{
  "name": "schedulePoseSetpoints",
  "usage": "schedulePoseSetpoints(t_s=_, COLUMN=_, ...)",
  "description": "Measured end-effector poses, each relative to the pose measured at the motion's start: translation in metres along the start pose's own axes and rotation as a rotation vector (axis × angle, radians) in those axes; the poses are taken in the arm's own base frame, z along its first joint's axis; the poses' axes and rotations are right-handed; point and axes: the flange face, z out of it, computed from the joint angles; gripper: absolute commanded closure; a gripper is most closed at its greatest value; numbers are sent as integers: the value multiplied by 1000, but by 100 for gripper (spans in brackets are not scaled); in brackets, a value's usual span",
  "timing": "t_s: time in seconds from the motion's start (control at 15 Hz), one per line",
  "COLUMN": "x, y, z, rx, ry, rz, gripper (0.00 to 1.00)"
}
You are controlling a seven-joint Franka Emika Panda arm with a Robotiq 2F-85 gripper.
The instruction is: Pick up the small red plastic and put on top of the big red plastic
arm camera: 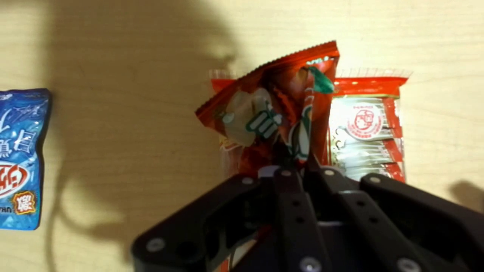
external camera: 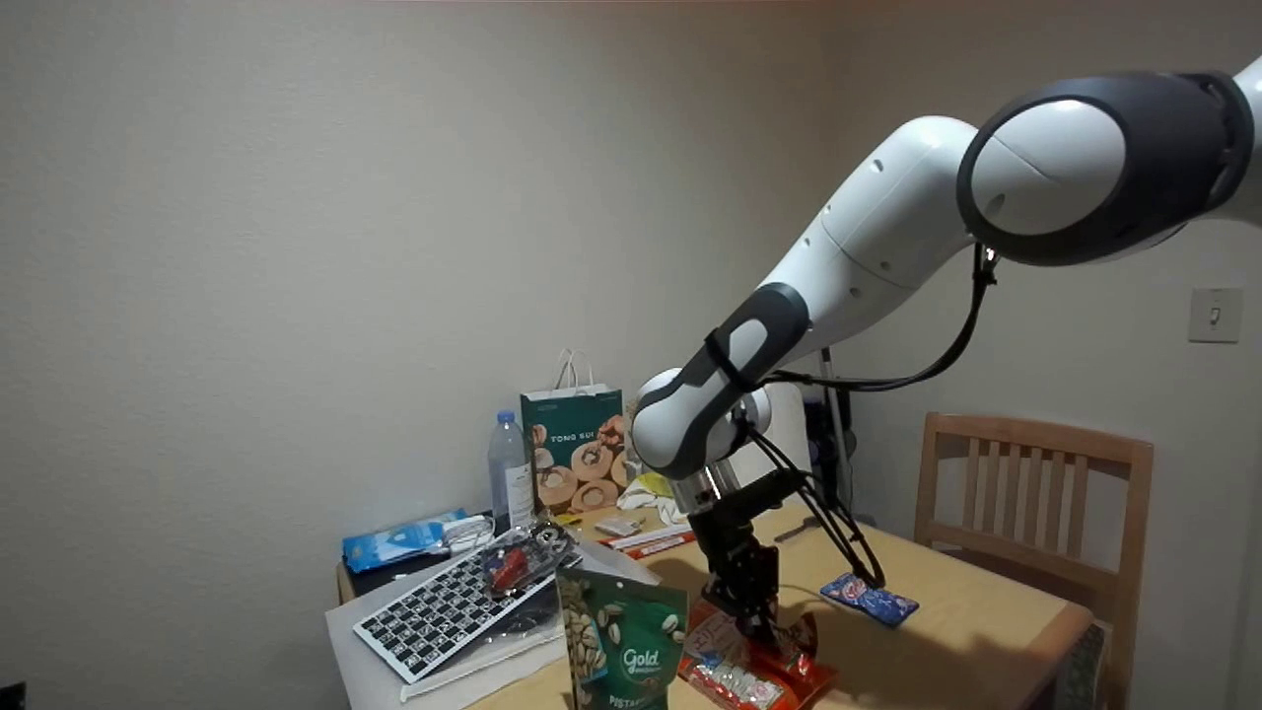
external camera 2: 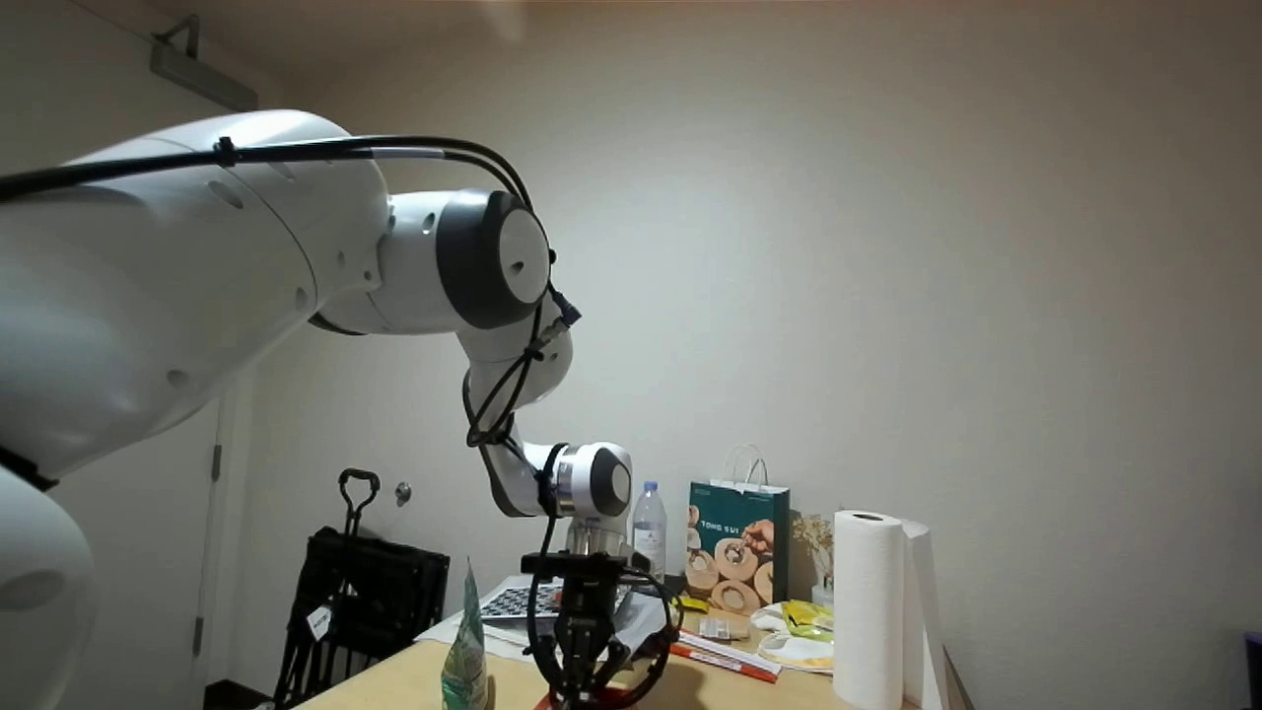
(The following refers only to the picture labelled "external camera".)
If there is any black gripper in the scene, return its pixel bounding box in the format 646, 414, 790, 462
681, 471, 810, 657

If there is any big red snack packet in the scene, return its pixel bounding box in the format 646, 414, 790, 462
673, 598, 839, 710

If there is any blue candy packet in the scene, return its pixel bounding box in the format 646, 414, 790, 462
822, 572, 922, 631

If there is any red white flat box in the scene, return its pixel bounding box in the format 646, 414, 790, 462
597, 515, 702, 564

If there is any green snack pouch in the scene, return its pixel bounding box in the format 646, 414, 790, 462
557, 564, 689, 710

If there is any yellow white plastic bag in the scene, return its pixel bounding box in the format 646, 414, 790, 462
615, 471, 694, 530

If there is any white paper towel roll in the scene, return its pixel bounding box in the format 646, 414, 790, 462
764, 385, 822, 511

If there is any green donut paper bag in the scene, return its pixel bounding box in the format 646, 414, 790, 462
518, 377, 639, 530

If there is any small red dark packet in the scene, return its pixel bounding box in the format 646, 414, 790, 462
479, 543, 538, 605

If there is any clear water bottle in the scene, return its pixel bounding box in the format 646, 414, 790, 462
485, 409, 538, 533

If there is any wooden chair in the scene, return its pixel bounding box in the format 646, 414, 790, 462
912, 409, 1156, 710

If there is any black white keyboard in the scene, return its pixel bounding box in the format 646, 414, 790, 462
352, 522, 582, 688

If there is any blue wipes packet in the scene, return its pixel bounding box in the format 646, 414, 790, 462
341, 509, 497, 593

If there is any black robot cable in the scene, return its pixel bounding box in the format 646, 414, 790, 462
735, 242, 1003, 593

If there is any white wall switch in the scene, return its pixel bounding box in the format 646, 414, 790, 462
1187, 285, 1248, 346

